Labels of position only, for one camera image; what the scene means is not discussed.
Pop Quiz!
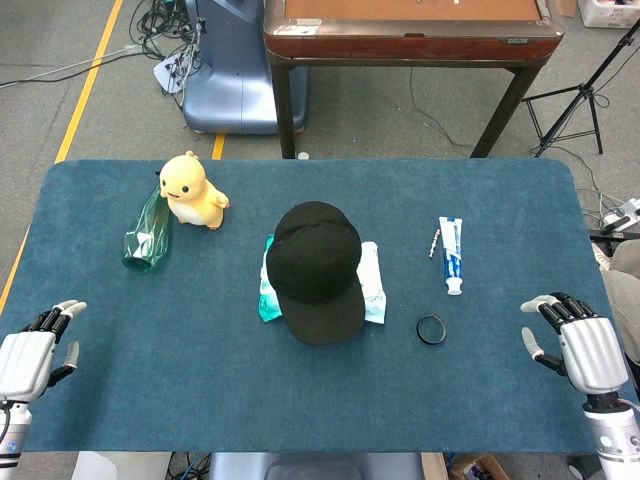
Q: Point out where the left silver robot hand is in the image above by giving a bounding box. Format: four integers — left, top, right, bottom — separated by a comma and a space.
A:
0, 299, 89, 404

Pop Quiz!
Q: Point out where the white plastic basket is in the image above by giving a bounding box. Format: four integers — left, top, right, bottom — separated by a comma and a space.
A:
577, 0, 640, 29

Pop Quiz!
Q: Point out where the person in grey trousers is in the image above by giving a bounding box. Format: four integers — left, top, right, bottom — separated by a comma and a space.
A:
594, 239, 640, 364

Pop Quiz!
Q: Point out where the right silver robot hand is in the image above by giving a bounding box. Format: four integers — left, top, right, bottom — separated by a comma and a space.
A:
519, 292, 630, 396

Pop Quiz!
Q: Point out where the yellow plush toy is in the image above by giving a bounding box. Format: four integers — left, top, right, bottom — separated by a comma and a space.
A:
158, 150, 231, 231

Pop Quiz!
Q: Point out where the cardboard box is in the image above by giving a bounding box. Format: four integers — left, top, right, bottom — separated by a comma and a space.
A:
447, 453, 511, 480

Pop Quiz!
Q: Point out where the black ring bracelet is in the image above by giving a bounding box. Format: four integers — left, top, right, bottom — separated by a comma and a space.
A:
415, 312, 447, 346

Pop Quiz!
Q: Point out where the black metal frame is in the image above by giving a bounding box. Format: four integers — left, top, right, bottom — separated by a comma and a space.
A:
588, 228, 640, 254

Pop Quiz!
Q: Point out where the tangled black cable bundle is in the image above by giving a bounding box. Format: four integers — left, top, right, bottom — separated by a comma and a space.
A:
130, 0, 209, 96

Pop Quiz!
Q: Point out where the white power strip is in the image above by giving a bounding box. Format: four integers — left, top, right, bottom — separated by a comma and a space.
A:
599, 197, 640, 232

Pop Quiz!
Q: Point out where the white blue toothpaste tube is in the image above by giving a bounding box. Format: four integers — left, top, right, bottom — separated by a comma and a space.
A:
438, 215, 464, 297

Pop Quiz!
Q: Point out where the brown mahjong table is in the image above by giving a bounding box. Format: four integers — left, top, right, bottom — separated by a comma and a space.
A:
263, 0, 566, 160

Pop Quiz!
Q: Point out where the white blue wet wipes pack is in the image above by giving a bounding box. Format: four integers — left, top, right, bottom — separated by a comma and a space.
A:
356, 241, 389, 325

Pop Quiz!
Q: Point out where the black tripod stand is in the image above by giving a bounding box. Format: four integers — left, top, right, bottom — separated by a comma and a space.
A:
521, 19, 640, 159

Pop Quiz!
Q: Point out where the green faceted plastic bottle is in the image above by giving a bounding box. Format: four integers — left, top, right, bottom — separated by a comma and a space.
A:
122, 188, 176, 275

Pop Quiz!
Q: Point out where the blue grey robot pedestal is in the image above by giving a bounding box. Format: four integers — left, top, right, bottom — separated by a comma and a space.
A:
180, 0, 310, 135

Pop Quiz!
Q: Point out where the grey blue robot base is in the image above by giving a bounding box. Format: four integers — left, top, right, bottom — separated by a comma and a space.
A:
207, 452, 426, 480

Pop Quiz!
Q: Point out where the green wet wipes pack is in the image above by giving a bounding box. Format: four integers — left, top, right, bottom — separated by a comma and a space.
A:
258, 234, 284, 324

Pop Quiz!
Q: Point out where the blue felt table mat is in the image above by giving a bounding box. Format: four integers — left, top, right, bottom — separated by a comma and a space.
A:
0, 158, 640, 455

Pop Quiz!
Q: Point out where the black baseball cap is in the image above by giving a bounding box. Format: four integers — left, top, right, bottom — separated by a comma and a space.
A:
265, 200, 366, 346

